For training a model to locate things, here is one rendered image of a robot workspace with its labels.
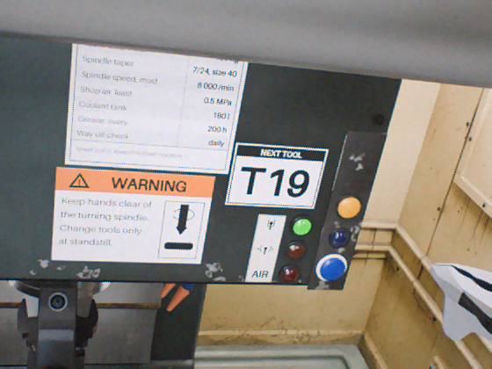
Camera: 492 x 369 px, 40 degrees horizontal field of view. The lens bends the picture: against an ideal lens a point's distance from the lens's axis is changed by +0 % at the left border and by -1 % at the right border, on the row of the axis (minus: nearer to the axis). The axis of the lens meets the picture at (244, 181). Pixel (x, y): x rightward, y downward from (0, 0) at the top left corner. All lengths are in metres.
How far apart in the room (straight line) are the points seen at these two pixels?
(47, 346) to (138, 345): 0.80
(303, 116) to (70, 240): 0.27
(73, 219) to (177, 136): 0.13
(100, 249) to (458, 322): 0.36
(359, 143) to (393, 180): 1.34
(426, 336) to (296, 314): 0.44
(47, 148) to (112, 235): 0.11
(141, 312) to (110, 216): 0.91
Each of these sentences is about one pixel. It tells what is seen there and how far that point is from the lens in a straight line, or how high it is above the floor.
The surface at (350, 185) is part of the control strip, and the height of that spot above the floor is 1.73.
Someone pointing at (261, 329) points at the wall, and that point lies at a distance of 2.21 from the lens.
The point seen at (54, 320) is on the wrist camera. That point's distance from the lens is 0.85.
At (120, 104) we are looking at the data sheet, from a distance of 0.64.
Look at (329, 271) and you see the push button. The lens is 0.77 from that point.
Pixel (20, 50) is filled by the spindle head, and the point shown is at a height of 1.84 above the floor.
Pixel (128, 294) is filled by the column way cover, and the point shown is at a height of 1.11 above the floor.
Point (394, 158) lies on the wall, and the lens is 2.01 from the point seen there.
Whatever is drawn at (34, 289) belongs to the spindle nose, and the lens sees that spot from 0.91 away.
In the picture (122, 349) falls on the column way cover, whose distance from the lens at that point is 1.65.
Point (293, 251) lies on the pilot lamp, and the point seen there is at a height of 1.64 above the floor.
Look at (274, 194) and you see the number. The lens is 0.71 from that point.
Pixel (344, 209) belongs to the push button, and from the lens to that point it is 0.74.
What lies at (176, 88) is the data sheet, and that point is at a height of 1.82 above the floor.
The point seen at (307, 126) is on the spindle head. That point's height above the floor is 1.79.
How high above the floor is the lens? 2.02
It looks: 26 degrees down
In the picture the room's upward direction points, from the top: 11 degrees clockwise
